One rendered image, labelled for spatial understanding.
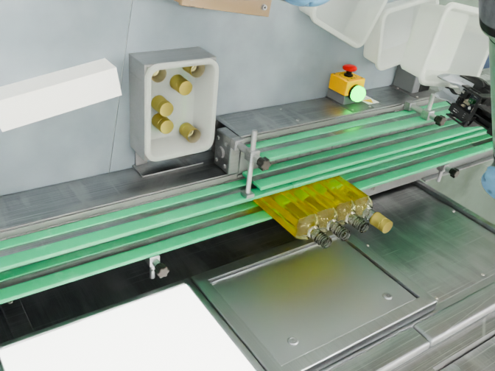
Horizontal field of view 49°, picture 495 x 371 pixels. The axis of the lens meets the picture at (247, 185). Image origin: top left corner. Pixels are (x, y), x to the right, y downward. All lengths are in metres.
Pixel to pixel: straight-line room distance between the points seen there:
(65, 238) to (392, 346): 0.70
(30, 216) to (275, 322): 0.55
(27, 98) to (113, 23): 0.23
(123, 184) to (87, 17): 0.36
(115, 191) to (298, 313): 0.48
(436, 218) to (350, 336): 0.65
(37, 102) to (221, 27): 0.45
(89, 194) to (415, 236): 0.91
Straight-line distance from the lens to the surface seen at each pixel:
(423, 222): 1.69
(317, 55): 1.50
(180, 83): 1.20
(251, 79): 1.38
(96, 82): 1.12
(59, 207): 1.17
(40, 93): 1.09
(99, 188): 1.23
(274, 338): 1.15
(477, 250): 1.65
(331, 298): 1.27
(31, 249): 1.10
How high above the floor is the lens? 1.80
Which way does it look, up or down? 43 degrees down
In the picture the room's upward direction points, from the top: 130 degrees clockwise
